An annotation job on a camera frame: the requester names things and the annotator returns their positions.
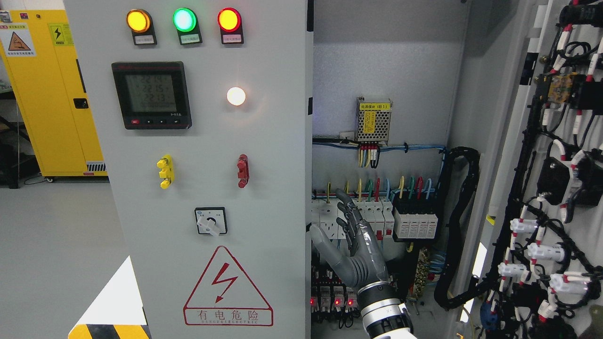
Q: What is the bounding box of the white socket module row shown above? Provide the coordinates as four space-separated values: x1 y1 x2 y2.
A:
310 198 394 241

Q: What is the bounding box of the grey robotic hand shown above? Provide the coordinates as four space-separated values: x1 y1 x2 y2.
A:
309 189 389 294

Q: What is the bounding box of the metal mesh power supply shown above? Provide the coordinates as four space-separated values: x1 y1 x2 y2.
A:
356 96 393 145

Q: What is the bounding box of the white indicator lamp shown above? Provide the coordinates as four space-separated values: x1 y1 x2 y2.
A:
227 87 247 106

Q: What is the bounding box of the black digital power meter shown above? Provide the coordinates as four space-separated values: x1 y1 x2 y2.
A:
111 61 192 129

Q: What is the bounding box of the relay row with red leds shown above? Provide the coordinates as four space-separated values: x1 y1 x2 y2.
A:
310 285 359 314

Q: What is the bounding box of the red electric hazard sticker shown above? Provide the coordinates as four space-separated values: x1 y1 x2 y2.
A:
183 245 274 327

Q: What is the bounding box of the yellow indicator lamp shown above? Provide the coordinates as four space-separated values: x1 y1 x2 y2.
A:
126 9 157 46

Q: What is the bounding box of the green indicator lamp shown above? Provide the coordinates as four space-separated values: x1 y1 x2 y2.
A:
172 7 203 45

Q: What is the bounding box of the yellow safety cabinet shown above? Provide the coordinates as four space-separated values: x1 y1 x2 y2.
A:
1 9 107 178

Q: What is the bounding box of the red terminal post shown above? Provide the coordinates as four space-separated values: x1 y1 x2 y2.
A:
236 154 250 189

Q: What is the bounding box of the red indicator lamp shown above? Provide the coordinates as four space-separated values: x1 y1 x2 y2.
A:
217 7 244 45

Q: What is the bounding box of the black surge protector block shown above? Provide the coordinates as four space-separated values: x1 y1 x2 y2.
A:
393 196 440 242

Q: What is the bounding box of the grey cabinet door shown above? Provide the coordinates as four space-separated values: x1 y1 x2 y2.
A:
64 0 314 339
443 0 603 339

